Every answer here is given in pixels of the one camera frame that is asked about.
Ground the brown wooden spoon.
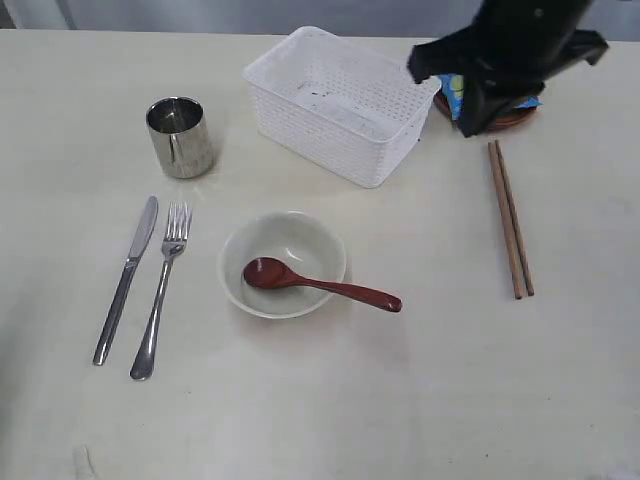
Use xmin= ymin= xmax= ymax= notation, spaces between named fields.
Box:
xmin=243 ymin=257 xmax=403 ymax=313

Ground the white speckled bowl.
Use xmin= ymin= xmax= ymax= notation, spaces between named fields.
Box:
xmin=217 ymin=211 xmax=348 ymax=320

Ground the silver foil packet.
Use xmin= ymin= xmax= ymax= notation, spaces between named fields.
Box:
xmin=145 ymin=97 xmax=216 ymax=179

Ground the silver metal fork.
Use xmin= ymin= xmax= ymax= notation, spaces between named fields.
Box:
xmin=129 ymin=202 xmax=192 ymax=381

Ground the brown round plate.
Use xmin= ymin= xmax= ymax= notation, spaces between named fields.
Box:
xmin=433 ymin=91 xmax=537 ymax=133

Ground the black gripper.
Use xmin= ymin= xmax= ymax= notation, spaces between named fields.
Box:
xmin=407 ymin=1 xmax=609 ymax=138

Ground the blue chips snack bag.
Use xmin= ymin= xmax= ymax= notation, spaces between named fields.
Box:
xmin=438 ymin=74 xmax=541 ymax=120

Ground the brown wooden chopstick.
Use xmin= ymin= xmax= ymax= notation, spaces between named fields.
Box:
xmin=494 ymin=140 xmax=535 ymax=296
xmin=488 ymin=142 xmax=524 ymax=300

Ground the white perforated plastic basket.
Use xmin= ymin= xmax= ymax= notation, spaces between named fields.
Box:
xmin=244 ymin=26 xmax=441 ymax=189

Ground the grey backdrop curtain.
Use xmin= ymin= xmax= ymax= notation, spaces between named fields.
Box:
xmin=0 ymin=0 xmax=640 ymax=41

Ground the silver metal table knife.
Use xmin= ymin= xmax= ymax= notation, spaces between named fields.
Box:
xmin=92 ymin=196 xmax=159 ymax=366

